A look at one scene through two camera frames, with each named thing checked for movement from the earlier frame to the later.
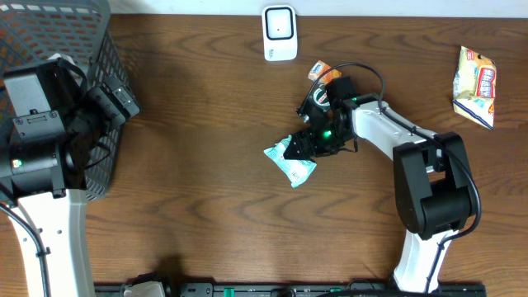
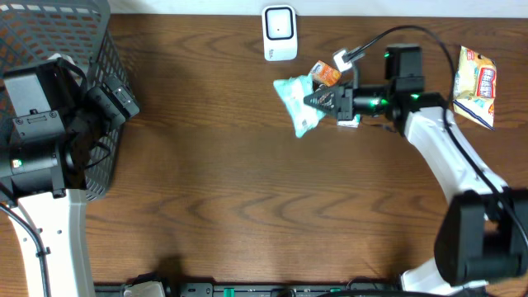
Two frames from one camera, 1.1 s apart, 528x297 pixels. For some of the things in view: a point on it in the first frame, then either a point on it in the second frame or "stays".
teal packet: x=297 y=170 -> x=293 y=91
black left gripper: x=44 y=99 stays
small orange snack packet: x=318 y=68 stays
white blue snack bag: x=474 y=87 stays
